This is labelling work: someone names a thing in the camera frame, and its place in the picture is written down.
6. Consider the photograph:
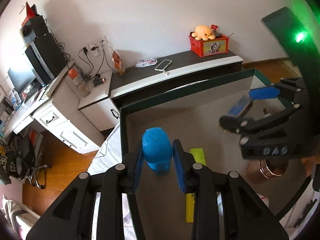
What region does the black keyboard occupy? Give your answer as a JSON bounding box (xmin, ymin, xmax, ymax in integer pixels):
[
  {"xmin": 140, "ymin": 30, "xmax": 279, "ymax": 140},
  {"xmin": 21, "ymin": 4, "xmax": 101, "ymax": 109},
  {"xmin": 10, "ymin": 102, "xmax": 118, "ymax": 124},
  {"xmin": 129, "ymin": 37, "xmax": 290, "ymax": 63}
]
[{"xmin": 21, "ymin": 81, "xmax": 44, "ymax": 98}]

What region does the blue plastic tube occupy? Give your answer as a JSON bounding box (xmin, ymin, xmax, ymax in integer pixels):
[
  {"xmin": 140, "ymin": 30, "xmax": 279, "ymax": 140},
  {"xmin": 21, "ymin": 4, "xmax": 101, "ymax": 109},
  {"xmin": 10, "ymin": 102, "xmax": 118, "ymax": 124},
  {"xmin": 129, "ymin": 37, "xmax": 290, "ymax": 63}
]
[{"xmin": 142, "ymin": 127, "xmax": 173, "ymax": 176}]

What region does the crumpled printed packet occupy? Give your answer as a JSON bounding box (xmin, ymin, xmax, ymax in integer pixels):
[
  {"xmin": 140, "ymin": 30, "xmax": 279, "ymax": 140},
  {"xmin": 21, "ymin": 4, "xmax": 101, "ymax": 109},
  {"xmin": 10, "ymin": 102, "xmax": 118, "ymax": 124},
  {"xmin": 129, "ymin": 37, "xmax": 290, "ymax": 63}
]
[{"xmin": 135, "ymin": 57, "xmax": 157, "ymax": 68}]

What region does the white smartphone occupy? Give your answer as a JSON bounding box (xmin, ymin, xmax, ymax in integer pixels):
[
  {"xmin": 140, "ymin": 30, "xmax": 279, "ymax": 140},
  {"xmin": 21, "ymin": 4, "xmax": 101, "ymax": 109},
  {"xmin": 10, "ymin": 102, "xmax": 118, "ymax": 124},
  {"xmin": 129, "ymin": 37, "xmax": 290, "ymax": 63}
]
[{"xmin": 154, "ymin": 59, "xmax": 173, "ymax": 72}]

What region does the white desk with drawers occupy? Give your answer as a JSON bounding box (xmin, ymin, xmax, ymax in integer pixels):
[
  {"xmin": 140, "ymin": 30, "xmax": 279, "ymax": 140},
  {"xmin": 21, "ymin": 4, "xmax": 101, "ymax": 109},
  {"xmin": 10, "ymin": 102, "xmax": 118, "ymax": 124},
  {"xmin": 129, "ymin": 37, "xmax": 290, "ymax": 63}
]
[{"xmin": 2, "ymin": 60, "xmax": 105, "ymax": 154}]

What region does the white nightstand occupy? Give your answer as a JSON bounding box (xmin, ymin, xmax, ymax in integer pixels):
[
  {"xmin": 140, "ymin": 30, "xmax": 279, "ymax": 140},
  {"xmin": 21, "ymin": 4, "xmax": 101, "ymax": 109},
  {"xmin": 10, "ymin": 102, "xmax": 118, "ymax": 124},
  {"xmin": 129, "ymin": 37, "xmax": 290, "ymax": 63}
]
[{"xmin": 78, "ymin": 70, "xmax": 120, "ymax": 132}]

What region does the black office chair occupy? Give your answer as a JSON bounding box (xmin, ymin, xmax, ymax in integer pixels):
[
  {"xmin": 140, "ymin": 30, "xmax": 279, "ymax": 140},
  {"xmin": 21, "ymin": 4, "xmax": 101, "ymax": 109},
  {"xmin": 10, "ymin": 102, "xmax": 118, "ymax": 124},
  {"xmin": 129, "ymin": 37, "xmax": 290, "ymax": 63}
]
[{"xmin": 0, "ymin": 132, "xmax": 48, "ymax": 189}]

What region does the orange-lid clear bottle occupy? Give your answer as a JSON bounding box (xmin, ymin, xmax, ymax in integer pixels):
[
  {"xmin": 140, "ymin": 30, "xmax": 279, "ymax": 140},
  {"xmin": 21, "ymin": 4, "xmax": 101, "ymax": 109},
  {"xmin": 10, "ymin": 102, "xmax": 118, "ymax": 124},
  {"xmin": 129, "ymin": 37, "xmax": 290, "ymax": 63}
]
[{"xmin": 68, "ymin": 67, "xmax": 90, "ymax": 97}]

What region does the black computer monitor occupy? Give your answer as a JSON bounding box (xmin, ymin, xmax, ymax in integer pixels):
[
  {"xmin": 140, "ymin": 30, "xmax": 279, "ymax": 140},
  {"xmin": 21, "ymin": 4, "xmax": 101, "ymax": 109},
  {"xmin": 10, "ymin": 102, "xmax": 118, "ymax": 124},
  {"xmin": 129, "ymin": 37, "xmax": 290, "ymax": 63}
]
[{"xmin": 7, "ymin": 66, "xmax": 38, "ymax": 98}]

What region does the black-top low cabinet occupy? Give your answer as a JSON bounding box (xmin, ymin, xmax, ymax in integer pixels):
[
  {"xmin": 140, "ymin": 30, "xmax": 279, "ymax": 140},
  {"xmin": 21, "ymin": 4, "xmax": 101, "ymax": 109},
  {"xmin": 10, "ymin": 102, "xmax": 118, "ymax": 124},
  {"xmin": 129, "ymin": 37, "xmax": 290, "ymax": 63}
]
[{"xmin": 109, "ymin": 49, "xmax": 243, "ymax": 105}]

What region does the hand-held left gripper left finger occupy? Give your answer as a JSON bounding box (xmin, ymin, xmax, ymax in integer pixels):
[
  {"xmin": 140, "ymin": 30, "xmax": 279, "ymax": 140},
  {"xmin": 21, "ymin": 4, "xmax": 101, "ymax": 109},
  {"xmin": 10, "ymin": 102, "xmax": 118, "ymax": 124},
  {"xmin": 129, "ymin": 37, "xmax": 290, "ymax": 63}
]
[{"xmin": 26, "ymin": 142, "xmax": 145, "ymax": 240}]

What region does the red cardboard box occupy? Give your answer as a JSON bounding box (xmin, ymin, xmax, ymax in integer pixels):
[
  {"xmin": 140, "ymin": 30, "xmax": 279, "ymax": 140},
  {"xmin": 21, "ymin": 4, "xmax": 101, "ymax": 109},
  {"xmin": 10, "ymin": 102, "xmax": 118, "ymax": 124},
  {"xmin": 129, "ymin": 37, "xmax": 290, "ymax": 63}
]
[{"xmin": 21, "ymin": 2, "xmax": 39, "ymax": 24}]

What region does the blue white box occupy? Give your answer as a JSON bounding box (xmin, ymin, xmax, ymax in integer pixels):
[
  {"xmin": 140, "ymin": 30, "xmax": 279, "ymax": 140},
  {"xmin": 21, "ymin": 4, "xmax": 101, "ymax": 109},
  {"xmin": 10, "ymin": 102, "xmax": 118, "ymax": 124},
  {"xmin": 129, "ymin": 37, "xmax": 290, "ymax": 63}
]
[{"xmin": 9, "ymin": 91, "xmax": 22, "ymax": 110}]

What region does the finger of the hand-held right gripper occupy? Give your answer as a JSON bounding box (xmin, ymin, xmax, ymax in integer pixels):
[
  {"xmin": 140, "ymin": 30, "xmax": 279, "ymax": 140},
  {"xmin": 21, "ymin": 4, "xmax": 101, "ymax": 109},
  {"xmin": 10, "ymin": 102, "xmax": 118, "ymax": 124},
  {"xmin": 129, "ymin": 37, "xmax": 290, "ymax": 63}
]
[
  {"xmin": 249, "ymin": 77, "xmax": 307, "ymax": 103},
  {"xmin": 219, "ymin": 96, "xmax": 305, "ymax": 137}
]

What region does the orange octopus plush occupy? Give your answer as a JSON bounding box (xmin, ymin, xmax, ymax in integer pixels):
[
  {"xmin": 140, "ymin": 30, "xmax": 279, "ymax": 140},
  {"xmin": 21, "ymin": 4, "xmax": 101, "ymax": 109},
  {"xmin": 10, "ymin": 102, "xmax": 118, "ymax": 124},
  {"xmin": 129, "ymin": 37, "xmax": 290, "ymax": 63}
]
[{"xmin": 191, "ymin": 25, "xmax": 217, "ymax": 41}]

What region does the orange snack bag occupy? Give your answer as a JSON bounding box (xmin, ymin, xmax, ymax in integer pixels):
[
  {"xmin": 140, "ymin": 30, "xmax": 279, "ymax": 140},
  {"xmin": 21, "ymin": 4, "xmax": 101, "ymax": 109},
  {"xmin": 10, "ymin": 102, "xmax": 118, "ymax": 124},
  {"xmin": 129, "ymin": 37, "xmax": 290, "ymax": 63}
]
[{"xmin": 111, "ymin": 50, "xmax": 126, "ymax": 76}]

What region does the pink storage box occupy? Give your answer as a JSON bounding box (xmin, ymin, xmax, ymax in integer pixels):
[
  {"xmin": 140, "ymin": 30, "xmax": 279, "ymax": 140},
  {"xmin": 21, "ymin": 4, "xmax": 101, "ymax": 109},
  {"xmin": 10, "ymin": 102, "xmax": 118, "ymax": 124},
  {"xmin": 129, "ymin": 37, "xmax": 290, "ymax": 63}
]
[{"xmin": 119, "ymin": 69, "xmax": 315, "ymax": 240}]

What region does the red toy crate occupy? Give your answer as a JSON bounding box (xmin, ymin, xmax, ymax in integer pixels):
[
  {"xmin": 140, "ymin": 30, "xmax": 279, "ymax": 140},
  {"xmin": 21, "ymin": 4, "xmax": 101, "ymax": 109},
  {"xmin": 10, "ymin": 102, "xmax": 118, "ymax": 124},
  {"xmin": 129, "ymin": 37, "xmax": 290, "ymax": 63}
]
[{"xmin": 189, "ymin": 34, "xmax": 230, "ymax": 57}]

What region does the grey striped white quilt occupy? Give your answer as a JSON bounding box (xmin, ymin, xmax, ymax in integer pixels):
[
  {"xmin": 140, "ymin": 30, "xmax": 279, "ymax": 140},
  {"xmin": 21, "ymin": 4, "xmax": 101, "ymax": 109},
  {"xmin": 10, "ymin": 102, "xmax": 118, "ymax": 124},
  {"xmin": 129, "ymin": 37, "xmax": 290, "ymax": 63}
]
[{"xmin": 87, "ymin": 124, "xmax": 320, "ymax": 240}]

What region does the person's right hand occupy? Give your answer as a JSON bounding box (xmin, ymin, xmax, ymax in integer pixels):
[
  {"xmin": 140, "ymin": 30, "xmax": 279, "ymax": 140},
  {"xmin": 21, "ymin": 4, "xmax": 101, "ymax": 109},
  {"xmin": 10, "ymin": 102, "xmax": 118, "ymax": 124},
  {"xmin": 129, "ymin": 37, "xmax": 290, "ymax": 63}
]
[{"xmin": 301, "ymin": 155, "xmax": 320, "ymax": 178}]

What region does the white wall outlet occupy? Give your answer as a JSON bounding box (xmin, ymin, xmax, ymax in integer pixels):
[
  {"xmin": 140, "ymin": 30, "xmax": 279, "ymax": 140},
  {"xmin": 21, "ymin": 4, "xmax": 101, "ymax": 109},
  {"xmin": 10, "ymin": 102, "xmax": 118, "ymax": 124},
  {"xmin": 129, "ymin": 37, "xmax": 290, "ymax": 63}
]
[{"xmin": 87, "ymin": 36, "xmax": 109, "ymax": 55}]

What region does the rose gold metal cup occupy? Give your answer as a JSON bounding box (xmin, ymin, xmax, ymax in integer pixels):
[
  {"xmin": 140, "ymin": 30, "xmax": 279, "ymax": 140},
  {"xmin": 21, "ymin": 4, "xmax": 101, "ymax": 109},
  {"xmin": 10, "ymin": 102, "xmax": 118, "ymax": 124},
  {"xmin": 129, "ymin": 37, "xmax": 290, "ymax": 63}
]
[{"xmin": 246, "ymin": 159, "xmax": 289, "ymax": 185}]

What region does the orange book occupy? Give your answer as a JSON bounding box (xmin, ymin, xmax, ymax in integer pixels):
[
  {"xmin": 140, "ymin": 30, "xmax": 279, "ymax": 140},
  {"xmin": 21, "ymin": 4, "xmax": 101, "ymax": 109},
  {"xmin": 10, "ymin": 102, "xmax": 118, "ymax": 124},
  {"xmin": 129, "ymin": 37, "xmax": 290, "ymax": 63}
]
[{"xmin": 29, "ymin": 130, "xmax": 44, "ymax": 147}]

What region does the black computer tower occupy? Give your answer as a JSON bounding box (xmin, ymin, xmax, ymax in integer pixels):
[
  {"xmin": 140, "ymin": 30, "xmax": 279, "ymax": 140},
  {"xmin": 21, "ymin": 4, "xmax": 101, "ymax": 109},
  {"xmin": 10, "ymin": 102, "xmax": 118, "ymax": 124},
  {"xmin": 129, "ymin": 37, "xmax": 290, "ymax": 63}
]
[{"xmin": 24, "ymin": 34, "xmax": 66, "ymax": 80}]

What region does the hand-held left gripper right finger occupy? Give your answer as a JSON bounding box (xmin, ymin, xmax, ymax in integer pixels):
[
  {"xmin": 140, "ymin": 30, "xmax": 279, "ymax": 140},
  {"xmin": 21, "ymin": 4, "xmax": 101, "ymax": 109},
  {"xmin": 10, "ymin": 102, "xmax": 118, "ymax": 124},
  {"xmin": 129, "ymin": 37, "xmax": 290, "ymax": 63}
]
[{"xmin": 172, "ymin": 139, "xmax": 288, "ymax": 240}]

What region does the yellow highlighter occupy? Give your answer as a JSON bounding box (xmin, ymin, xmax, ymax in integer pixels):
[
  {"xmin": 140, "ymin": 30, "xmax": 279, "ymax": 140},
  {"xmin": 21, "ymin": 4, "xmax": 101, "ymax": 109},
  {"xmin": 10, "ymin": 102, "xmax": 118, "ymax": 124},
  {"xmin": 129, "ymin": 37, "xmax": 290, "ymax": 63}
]
[{"xmin": 185, "ymin": 148, "xmax": 207, "ymax": 223}]

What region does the black speaker box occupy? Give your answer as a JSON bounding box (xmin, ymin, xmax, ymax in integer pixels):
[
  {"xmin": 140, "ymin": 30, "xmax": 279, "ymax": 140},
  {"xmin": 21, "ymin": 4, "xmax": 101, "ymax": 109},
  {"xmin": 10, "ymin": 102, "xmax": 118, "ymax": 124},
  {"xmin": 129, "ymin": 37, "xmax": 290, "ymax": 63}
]
[{"xmin": 21, "ymin": 15, "xmax": 49, "ymax": 44}]

